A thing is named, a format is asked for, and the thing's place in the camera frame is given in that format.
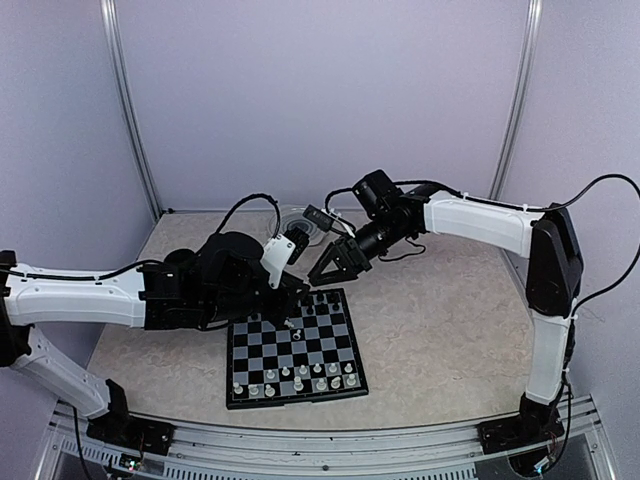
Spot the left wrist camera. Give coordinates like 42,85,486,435
260,227,309,289

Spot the front aluminium rail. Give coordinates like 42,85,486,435
34,394,616,480

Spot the aluminium frame post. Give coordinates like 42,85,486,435
488,0,543,201
100,0,163,222

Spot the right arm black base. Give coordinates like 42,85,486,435
477,395,564,455

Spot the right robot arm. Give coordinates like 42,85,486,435
308,169,584,444

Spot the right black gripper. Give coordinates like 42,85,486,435
308,214,410,286

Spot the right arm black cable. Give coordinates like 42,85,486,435
544,173,640,311

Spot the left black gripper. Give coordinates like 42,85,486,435
203,272,309,328

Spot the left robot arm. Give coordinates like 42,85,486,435
1,231,309,445

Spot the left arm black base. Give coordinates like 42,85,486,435
86,379,175,456

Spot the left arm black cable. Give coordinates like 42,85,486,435
217,193,282,239

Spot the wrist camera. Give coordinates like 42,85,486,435
260,227,309,289
303,205,356,238

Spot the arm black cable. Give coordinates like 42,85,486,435
217,193,282,239
544,173,640,311

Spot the left aluminium frame post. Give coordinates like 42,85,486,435
100,0,163,222

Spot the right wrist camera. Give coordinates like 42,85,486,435
303,205,356,238

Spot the black white chess board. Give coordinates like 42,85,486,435
226,288,369,410

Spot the right aluminium frame post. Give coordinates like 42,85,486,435
488,0,543,201

